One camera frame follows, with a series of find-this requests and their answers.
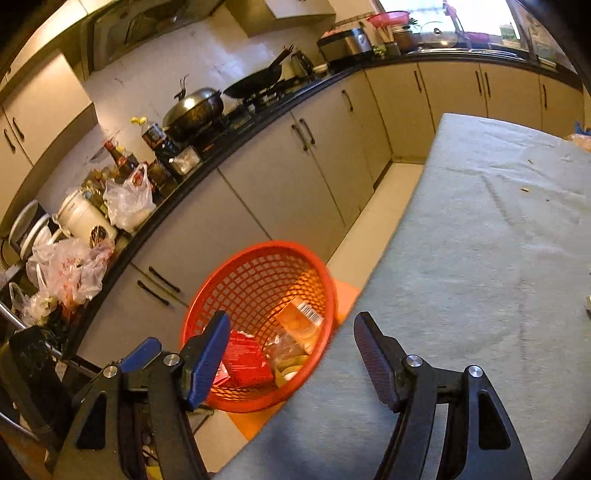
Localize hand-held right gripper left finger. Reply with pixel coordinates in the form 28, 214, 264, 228
53, 311, 232, 480

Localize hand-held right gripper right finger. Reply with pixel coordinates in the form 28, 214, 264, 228
353, 311, 534, 480

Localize red plastic mesh basket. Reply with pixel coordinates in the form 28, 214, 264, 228
180, 240, 339, 414

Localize red cardboard box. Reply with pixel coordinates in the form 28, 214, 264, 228
217, 329, 274, 388

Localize orange stool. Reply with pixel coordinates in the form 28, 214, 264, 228
224, 277, 361, 446

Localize crumpled clear plastic wrapper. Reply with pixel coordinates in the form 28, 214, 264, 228
263, 332, 311, 381

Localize clear plastic barcode package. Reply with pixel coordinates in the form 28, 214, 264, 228
276, 295, 326, 356

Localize grey table cloth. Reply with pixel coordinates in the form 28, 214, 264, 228
215, 113, 591, 480

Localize pink plastic bag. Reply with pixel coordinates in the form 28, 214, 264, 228
25, 237, 116, 305

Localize white plastic bag red print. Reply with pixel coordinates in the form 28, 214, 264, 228
102, 164, 157, 232

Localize beige kitchen base cabinets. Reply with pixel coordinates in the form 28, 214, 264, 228
76, 60, 585, 370

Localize dark glass jar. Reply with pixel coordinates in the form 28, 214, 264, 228
147, 161, 178, 197

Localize small clear plastic bag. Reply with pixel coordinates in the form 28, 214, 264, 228
9, 281, 58, 328

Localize white rice cooker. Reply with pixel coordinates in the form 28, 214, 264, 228
54, 188, 118, 245

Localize clear seasoning container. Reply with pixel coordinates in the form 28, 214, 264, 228
168, 145, 201, 176

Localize cluster of spice jars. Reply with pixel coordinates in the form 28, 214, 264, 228
83, 166, 116, 195

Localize red cap sauce bottle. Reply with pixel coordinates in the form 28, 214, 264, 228
104, 141, 139, 185

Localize large dark sauce bottle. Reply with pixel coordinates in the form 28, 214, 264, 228
141, 121, 182, 168

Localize stack of white plates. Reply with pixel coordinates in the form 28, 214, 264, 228
7, 199, 51, 259

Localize black kitchen countertop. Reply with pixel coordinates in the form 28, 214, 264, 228
60, 51, 585, 352

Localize black gas stove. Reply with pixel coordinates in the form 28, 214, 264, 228
185, 76, 319, 148

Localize dark wok with lid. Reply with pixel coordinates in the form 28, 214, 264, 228
161, 76, 225, 139

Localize black frying pan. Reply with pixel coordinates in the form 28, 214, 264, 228
222, 46, 296, 100

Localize steel kettle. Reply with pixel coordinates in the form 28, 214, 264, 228
290, 51, 315, 79

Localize orange packet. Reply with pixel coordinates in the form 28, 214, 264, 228
566, 121, 591, 153

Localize utensil holder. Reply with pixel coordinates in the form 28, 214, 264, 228
381, 25, 401, 57

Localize silver rice cooker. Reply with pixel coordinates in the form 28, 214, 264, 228
316, 28, 375, 65

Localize brown pot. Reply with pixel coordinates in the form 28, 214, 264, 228
392, 25, 419, 52

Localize glass pot lid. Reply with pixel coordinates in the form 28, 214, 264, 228
418, 21, 460, 49

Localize steel range hood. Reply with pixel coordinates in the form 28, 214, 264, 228
81, 0, 227, 75

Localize beige overhead cabinet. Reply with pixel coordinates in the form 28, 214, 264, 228
226, 0, 338, 40

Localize red colander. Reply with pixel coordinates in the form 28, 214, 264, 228
367, 11, 411, 28

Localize sink faucet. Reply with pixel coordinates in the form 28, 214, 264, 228
443, 2, 474, 49

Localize window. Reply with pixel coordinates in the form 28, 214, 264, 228
379, 0, 522, 38

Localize beige wall cabinet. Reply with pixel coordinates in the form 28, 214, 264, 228
0, 48, 100, 222

